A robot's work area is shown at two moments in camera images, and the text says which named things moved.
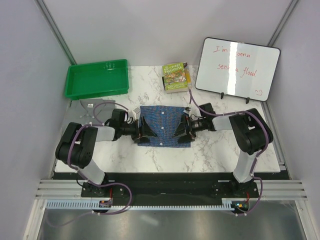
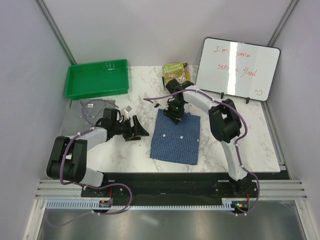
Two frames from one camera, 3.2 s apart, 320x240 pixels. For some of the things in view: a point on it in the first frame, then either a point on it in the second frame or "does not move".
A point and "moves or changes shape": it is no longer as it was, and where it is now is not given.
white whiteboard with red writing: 238,69 does not move
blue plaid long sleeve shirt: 164,121 moves or changes shape
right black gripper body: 198,125 -> 175,109
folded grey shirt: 94,112 does not move
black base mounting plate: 171,189 does not move
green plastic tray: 90,80 does not move
